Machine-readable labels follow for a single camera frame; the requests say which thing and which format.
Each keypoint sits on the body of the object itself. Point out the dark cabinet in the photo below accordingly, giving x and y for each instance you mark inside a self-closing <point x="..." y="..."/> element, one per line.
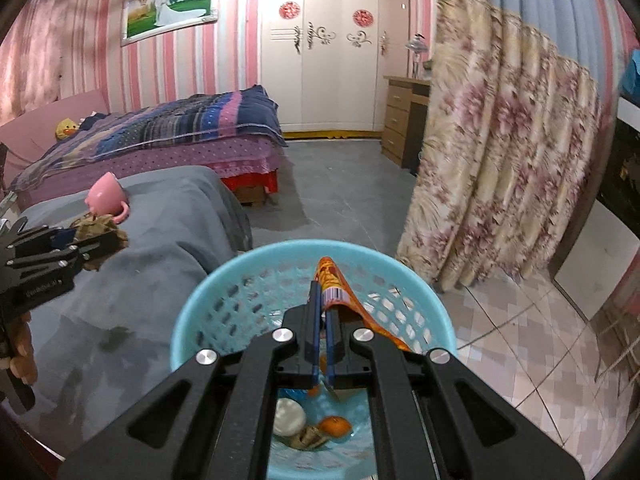
<point x="620" y="170"/>

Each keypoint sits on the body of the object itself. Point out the purple sheet bed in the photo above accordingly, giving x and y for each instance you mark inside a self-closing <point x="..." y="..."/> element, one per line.
<point x="235" y="160"/>

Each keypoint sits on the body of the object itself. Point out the floral beige curtain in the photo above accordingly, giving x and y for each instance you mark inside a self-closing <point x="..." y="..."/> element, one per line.
<point x="500" y="150"/>

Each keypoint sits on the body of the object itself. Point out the desk lamp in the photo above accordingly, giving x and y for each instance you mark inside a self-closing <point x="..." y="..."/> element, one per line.
<point x="416" y="52"/>

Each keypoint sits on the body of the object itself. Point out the framed wall picture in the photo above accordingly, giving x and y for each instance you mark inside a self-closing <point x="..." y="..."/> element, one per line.
<point x="170" y="7"/>

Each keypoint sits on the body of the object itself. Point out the pink plastic cup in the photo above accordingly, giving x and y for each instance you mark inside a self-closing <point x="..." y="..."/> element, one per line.
<point x="106" y="196"/>

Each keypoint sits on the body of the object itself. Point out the pink headboard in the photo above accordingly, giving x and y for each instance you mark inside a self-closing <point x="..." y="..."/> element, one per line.
<point x="45" y="120"/>

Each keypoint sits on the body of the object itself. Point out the yellow plush toy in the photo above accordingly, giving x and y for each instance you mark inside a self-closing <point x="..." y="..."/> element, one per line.
<point x="66" y="129"/>

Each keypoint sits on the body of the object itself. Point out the person's left hand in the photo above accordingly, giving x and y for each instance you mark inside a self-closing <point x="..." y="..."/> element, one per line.
<point x="24" y="350"/>

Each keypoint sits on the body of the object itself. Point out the white round lid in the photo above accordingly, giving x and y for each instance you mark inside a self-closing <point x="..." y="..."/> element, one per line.
<point x="288" y="416"/>

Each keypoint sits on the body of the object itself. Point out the light blue plastic basket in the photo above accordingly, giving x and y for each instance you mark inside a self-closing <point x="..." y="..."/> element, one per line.
<point x="240" y="290"/>

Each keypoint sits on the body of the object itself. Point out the wooden desk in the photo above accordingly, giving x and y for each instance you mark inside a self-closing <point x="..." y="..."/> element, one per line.
<point x="400" y="120"/>

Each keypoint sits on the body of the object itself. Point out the white flat board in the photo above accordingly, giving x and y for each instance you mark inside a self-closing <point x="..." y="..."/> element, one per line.
<point x="595" y="260"/>

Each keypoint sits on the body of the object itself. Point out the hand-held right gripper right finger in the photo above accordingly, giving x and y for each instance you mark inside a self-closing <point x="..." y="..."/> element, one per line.
<point x="331" y="350"/>

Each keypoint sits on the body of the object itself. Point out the orange snack packet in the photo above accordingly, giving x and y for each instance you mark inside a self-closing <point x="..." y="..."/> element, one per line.
<point x="345" y="290"/>

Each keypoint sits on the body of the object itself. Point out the pink window curtain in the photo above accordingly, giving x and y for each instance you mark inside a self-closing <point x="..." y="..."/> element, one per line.
<point x="35" y="50"/>

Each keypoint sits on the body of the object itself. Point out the striped blue purple blanket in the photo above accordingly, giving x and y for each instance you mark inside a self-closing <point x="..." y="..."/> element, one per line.
<point x="190" y="122"/>

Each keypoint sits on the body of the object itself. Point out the orange fruit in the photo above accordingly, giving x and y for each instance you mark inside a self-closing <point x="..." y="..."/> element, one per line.
<point x="335" y="426"/>

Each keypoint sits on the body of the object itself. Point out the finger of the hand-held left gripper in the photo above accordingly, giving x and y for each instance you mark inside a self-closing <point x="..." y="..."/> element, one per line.
<point x="62" y="238"/>
<point x="100" y="252"/>

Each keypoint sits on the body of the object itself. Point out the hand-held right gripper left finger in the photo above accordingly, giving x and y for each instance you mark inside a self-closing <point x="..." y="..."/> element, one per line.
<point x="315" y="330"/>

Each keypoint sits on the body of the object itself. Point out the patterned grey wrapper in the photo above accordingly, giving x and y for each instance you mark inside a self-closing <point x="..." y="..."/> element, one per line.
<point x="97" y="227"/>

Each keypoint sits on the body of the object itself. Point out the white wardrobe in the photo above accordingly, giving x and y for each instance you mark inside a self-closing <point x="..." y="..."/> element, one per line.
<point x="330" y="75"/>

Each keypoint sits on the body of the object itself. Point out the grey sheet bed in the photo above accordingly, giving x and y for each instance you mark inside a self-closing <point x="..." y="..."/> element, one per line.
<point x="150" y="270"/>

